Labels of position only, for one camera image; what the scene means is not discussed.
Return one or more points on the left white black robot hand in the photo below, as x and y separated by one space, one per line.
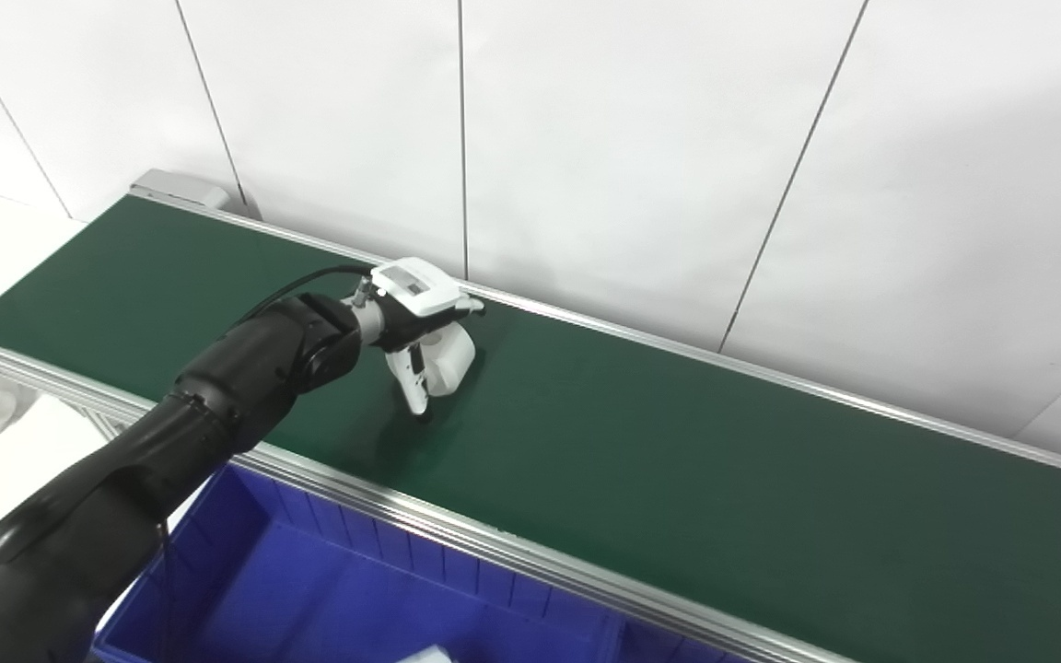
415 284

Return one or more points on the green conveyor belt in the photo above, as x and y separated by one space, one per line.
678 479
457 529

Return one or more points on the white round plastic piece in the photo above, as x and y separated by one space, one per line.
1 410

